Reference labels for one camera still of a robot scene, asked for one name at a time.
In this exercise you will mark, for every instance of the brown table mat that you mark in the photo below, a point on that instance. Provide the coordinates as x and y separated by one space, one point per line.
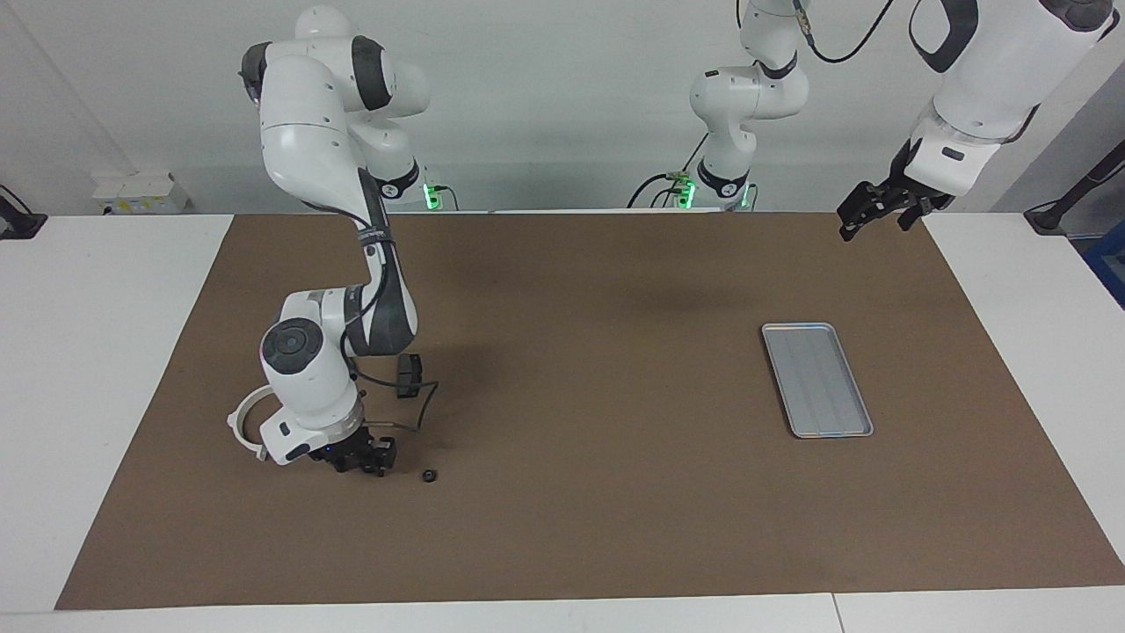
615 510

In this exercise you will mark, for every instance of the dark grey rectangular brake pad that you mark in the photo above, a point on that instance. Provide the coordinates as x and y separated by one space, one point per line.
409 369

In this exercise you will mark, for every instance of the black stand with pole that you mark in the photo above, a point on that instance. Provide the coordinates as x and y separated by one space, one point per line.
1068 198

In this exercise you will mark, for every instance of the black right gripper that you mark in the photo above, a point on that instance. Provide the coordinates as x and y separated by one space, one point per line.
352 450

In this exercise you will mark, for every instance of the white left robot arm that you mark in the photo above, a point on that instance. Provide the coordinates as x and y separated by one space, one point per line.
993 79

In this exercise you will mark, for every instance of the white box with labels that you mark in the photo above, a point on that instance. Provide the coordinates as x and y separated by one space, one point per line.
141 193

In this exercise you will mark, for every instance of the silver metal tray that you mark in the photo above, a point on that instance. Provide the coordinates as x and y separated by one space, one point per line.
817 378

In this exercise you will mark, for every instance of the white curved plastic bracket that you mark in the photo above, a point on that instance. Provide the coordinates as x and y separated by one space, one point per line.
234 420

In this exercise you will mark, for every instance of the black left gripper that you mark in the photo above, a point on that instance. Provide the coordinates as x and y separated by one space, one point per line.
910 186

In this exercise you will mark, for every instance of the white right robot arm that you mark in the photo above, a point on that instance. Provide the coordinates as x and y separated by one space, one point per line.
308 141

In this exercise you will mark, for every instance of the black table clamp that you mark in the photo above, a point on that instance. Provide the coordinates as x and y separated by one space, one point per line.
18 224

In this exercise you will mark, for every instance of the blue crate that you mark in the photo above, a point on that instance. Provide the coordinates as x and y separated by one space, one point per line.
1109 264

